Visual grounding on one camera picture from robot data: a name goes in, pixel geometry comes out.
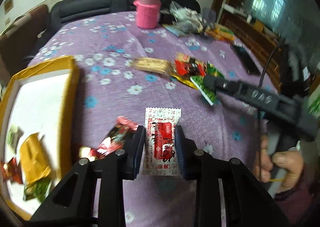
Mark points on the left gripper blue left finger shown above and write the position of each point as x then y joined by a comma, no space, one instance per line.
134,148

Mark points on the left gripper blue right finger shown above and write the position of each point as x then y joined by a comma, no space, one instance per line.
185,149

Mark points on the white and red sachet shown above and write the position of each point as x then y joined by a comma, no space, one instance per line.
160,157

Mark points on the cracker packet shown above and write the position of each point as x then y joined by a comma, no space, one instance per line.
154,65

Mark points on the yellow snack packet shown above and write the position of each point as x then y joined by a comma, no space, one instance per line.
33,160

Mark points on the person's right hand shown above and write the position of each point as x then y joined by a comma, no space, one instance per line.
291,161

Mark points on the red and black snack packet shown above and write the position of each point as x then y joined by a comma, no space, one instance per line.
115,139

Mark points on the dark red round-logo packet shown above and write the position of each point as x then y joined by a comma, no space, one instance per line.
89,153

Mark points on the black smartphone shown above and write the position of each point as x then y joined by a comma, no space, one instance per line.
246,60

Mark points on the wooden cabinet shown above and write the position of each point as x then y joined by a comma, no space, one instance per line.
254,22

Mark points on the red snack packet cluster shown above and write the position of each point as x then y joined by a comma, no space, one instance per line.
189,66

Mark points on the yellow-rimmed white tray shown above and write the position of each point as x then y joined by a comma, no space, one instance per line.
40,99

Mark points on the purple floral tablecloth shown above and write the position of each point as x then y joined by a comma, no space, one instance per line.
104,48

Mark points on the orange snack packets pile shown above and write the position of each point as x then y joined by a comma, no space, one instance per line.
221,33

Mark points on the green pea snack packet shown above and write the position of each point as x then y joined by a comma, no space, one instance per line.
38,190

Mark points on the pale green candy packet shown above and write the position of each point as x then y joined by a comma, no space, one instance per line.
13,136

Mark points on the crumpled plastic bag pile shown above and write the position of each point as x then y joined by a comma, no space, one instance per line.
181,21

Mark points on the dark red candy packet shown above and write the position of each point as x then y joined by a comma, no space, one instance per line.
11,171

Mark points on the pink knit-sleeved bottle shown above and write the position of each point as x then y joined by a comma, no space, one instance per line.
147,13

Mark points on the black leather sofa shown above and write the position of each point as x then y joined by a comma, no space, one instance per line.
68,11

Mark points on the brown armchair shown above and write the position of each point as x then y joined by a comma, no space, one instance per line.
20,42

